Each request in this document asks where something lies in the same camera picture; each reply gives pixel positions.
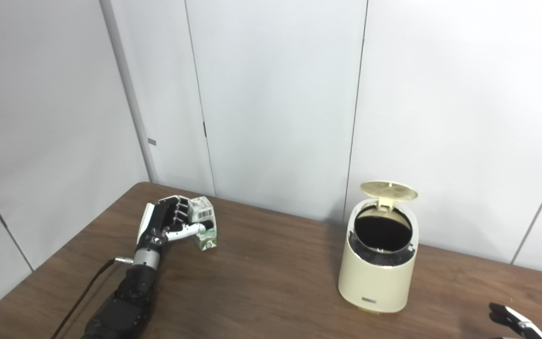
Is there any green white milk carton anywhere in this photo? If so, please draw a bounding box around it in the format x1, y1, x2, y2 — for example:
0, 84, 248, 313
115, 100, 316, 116
187, 196, 218, 251

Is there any cream-colored bin body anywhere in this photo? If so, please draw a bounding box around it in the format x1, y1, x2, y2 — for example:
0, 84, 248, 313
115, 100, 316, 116
338, 198, 420, 315

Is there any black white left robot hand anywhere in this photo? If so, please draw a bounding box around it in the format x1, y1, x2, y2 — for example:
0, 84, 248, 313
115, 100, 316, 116
135, 195, 207, 255

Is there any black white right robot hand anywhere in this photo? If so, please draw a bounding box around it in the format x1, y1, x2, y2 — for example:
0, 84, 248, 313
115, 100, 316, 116
488, 302, 542, 339

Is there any round cream bin lid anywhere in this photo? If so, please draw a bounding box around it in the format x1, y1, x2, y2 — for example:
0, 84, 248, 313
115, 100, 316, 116
360, 181, 418, 210

